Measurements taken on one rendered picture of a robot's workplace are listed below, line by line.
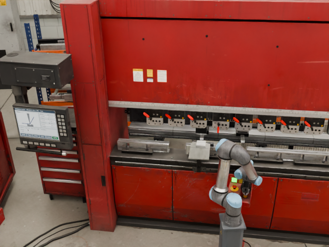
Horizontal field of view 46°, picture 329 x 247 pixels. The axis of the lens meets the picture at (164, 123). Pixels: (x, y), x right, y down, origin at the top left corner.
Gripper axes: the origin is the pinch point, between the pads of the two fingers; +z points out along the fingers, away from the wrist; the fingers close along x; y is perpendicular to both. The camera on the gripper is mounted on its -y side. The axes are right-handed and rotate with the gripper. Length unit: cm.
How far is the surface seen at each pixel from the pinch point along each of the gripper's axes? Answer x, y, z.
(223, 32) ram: 32, 43, -128
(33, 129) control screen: 166, -42, -69
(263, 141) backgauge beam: -8, 67, -11
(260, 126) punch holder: -5, 41, -45
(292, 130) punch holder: -32, 45, -43
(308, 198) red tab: -55, 32, 20
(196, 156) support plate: 46, 11, -25
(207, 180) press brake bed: 37.1, 19.3, 7.7
